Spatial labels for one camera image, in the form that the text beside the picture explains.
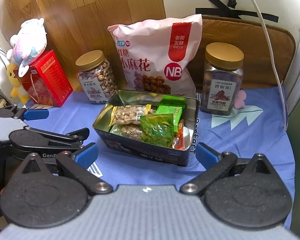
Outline clear seed packet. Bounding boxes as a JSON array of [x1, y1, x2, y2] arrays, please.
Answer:
[[109, 123, 143, 138]]

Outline bright green snack packet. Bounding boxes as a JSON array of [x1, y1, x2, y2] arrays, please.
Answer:
[[156, 105, 183, 133]]

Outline blue printed cloth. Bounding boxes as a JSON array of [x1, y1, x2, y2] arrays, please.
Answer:
[[22, 85, 297, 232]]

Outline dark metal tin box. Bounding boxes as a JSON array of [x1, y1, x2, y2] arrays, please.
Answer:
[[92, 89, 200, 167]]

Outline white cable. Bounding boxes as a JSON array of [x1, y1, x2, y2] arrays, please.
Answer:
[[239, 0, 290, 130]]

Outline yellow-edged nut packet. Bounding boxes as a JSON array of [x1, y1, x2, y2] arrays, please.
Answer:
[[109, 104, 152, 125]]

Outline gold-lid jar of dark nuts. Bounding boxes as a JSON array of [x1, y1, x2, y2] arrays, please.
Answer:
[[199, 42, 244, 116]]

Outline red gift box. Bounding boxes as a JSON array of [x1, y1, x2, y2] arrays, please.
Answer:
[[17, 50, 74, 108]]

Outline wooden board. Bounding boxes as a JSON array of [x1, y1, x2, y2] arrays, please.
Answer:
[[4, 0, 166, 93]]

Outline large pink snack bag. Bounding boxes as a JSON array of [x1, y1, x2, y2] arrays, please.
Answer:
[[107, 14, 203, 98]]

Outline yellow plush duck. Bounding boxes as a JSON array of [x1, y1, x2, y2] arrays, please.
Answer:
[[6, 64, 28, 105]]

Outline red snack packet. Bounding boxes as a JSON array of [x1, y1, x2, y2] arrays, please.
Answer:
[[170, 120, 186, 149]]

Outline gold-lid jar of pale nuts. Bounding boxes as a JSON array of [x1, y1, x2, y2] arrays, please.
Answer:
[[75, 50, 117, 105]]

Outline brown cushion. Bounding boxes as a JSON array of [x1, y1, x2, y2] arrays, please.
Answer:
[[187, 15, 297, 90]]

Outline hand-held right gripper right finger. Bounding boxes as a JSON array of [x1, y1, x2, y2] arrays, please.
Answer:
[[181, 142, 278, 195]]

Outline black tape strips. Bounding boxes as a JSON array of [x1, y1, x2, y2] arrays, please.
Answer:
[[199, 0, 280, 23]]

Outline green pickled vegetable packet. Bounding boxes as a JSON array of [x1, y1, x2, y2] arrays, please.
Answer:
[[139, 113, 175, 147]]

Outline pink and white plush toy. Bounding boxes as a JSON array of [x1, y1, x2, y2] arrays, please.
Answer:
[[6, 17, 48, 78]]

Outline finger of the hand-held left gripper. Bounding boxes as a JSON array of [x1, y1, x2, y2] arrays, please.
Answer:
[[9, 127, 90, 153], [0, 104, 50, 121]]

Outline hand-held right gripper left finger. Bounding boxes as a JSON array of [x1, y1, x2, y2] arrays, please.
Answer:
[[22, 142, 113, 195]]

